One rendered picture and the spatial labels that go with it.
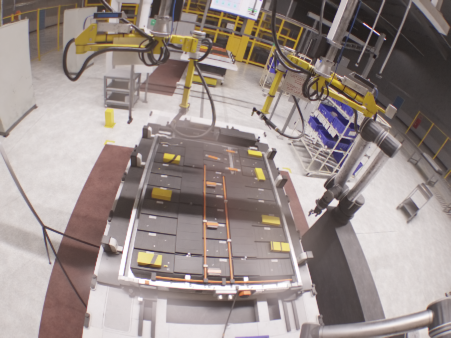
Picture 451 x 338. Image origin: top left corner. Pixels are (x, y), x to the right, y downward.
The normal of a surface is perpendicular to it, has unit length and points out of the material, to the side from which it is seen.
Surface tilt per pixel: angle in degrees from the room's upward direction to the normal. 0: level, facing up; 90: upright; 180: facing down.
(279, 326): 0
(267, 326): 0
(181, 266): 0
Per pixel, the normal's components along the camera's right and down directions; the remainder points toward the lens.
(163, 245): 0.26, -0.72
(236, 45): 0.07, 0.68
